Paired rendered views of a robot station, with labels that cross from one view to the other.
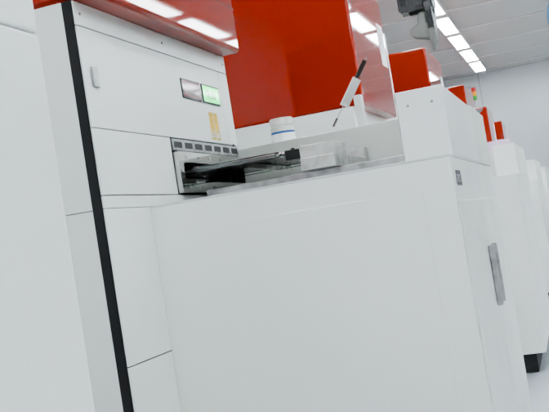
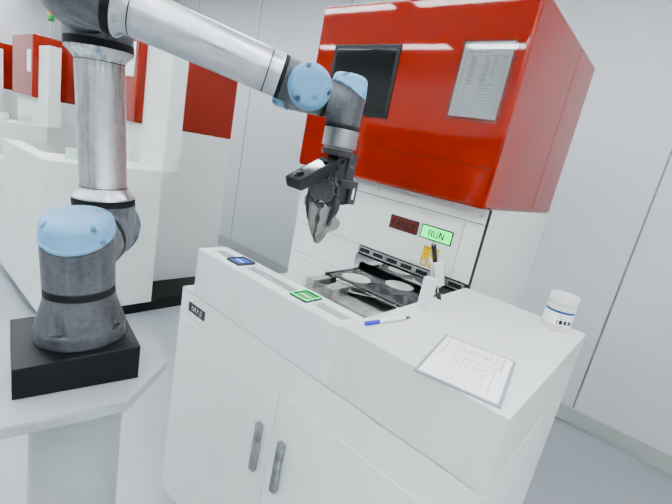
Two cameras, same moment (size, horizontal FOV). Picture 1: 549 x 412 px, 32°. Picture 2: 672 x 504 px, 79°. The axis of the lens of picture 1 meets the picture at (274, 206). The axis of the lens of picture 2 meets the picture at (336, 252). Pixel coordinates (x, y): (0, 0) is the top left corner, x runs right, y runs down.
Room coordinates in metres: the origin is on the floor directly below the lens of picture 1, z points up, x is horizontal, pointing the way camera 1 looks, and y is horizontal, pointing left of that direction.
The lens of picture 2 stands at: (2.62, -1.26, 1.31)
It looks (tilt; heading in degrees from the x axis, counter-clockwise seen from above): 14 degrees down; 112
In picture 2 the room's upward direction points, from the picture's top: 11 degrees clockwise
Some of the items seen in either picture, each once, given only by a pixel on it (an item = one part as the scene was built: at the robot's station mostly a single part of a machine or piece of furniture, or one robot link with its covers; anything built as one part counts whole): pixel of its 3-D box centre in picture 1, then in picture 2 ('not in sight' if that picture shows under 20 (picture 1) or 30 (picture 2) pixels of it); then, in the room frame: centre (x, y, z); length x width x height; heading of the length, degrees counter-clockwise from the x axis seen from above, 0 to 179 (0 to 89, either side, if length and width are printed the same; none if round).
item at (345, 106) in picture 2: not in sight; (345, 102); (2.24, -0.42, 1.41); 0.09 x 0.08 x 0.11; 36
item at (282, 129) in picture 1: (283, 134); (560, 310); (2.81, -0.06, 1.01); 0.07 x 0.07 x 0.10
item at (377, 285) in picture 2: (230, 170); (399, 285); (2.34, 0.09, 0.90); 0.34 x 0.34 x 0.01; 73
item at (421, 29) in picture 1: (422, 31); (320, 221); (2.23, -0.41, 1.14); 0.06 x 0.03 x 0.09; 73
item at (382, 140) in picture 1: (368, 158); (471, 357); (2.63, -0.28, 0.89); 0.62 x 0.35 x 0.14; 73
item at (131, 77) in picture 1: (171, 119); (372, 236); (2.17, 0.20, 1.02); 0.81 x 0.03 x 0.40; 163
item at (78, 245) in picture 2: not in sight; (80, 247); (1.94, -0.78, 1.05); 0.13 x 0.12 x 0.14; 126
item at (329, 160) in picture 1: (336, 163); (353, 308); (2.28, -0.16, 0.87); 0.36 x 0.08 x 0.03; 163
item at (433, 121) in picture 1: (441, 132); (267, 304); (2.12, -0.40, 0.89); 0.55 x 0.09 x 0.14; 163
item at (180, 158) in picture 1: (212, 173); (401, 283); (2.34, 0.14, 0.89); 0.44 x 0.02 x 0.10; 163
